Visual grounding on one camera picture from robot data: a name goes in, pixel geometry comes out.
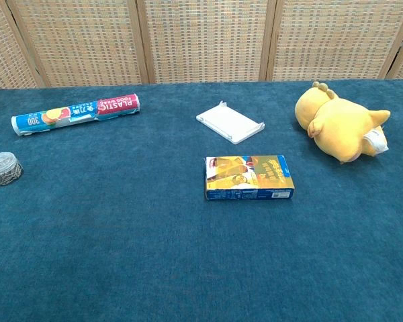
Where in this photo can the clear round clip container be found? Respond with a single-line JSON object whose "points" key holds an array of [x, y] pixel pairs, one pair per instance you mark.
{"points": [[3, 169]]}

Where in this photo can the yellow and blue carton box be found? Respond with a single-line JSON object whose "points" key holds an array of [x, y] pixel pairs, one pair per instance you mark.
{"points": [[248, 176]]}

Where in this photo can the white flat tray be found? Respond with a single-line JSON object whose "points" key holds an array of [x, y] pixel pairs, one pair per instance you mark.
{"points": [[229, 123]]}

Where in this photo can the blue carpet table cover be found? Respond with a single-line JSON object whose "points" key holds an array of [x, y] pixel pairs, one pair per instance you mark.
{"points": [[154, 241]]}

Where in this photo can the woven bamboo folding screen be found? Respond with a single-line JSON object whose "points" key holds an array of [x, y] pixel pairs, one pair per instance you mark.
{"points": [[205, 40]]}

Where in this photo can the plastic food wrap roll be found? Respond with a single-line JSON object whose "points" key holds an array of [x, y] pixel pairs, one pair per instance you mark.
{"points": [[77, 114]]}

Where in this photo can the yellow plush duck toy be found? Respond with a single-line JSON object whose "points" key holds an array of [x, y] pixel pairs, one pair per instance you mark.
{"points": [[342, 127]]}

